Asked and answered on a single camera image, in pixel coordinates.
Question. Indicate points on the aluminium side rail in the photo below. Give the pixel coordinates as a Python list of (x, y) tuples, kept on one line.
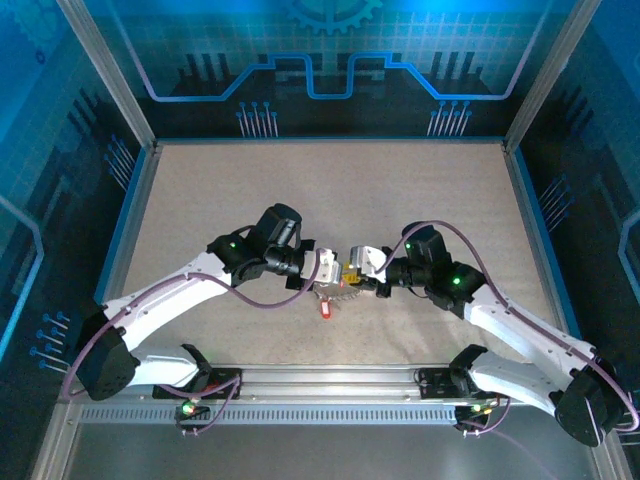
[(522, 200), (141, 200)]

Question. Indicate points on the grey metal panel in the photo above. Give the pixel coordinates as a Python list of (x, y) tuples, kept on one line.
[(325, 450)]

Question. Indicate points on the aluminium mounting rail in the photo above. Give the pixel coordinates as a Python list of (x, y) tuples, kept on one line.
[(330, 382)]

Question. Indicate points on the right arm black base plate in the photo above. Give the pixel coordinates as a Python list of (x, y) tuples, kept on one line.
[(432, 382)]

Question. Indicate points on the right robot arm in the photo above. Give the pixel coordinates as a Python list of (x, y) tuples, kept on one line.
[(520, 330)]

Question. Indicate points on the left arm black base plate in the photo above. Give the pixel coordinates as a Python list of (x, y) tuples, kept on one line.
[(225, 373)]

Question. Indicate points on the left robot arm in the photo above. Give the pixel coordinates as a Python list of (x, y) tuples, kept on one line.
[(165, 300)]

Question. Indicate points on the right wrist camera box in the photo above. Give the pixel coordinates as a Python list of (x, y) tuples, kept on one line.
[(367, 260)]

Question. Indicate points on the aluminium frame post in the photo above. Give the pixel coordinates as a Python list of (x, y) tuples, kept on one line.
[(107, 75), (550, 75)]

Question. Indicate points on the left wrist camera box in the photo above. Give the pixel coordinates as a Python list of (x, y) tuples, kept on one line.
[(327, 267)]

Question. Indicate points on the grey keyring with metal clips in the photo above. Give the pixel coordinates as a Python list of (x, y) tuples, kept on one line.
[(346, 295)]

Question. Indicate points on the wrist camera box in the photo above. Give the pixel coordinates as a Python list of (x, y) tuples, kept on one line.
[(367, 260), (327, 267)]

